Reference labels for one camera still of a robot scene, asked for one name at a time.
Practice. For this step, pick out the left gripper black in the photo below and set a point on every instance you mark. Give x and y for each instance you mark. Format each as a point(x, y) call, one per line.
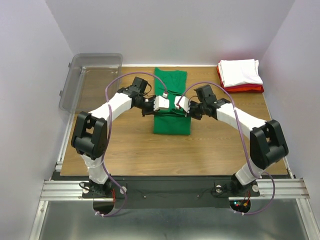
point(150, 111)

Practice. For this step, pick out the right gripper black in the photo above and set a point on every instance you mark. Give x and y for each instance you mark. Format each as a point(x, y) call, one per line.
point(197, 117)

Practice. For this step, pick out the green t-shirt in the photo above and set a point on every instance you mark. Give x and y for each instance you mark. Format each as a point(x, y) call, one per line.
point(171, 121)

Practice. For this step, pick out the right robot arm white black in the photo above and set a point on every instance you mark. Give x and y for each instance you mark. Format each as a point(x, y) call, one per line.
point(267, 143)

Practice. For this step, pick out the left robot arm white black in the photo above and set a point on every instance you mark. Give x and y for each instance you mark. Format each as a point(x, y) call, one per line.
point(92, 130)

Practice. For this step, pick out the white folded t-shirt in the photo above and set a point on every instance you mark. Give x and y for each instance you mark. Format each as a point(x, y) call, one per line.
point(239, 72)

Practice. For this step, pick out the red folded t-shirt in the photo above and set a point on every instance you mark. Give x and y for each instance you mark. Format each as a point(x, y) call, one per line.
point(243, 90)

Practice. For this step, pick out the clear plastic storage bin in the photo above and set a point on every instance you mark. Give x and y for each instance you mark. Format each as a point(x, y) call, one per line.
point(86, 81)

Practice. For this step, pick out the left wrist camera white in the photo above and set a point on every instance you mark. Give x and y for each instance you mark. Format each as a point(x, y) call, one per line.
point(161, 103)

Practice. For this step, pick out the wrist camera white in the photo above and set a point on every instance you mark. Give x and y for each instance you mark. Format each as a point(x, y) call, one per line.
point(161, 103)
point(182, 103)

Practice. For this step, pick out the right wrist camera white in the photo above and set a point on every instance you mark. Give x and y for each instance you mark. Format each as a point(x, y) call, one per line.
point(182, 103)

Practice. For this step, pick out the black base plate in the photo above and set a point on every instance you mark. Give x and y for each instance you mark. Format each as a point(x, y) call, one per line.
point(164, 192)

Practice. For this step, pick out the aluminium rail frame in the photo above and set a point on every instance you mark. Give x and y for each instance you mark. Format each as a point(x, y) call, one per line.
point(212, 149)

